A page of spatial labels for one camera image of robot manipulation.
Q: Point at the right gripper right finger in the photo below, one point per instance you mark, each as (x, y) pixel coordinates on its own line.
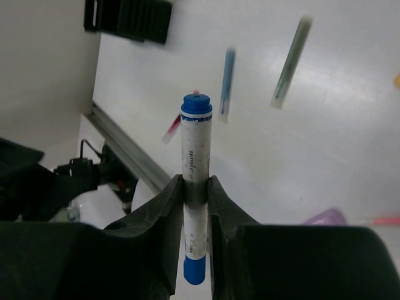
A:
(228, 258)

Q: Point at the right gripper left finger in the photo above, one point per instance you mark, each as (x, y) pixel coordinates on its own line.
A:
(145, 246)

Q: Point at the blue whiteboard marker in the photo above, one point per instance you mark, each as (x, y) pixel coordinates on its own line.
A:
(196, 125)

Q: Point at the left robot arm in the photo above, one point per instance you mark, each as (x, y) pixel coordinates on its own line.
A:
(35, 194)

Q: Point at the red pen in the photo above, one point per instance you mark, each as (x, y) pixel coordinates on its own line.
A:
(170, 133)

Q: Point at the purple pink highlighter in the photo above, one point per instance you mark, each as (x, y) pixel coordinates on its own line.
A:
(329, 217)

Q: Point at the pink orange pen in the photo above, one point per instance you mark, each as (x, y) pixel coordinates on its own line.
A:
(386, 221)

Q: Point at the light blue pen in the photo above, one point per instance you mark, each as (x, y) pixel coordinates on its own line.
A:
(226, 85)

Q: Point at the black container front right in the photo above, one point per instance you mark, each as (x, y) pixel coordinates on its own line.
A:
(131, 19)

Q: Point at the grey green pen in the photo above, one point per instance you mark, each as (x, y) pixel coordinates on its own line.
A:
(291, 62)

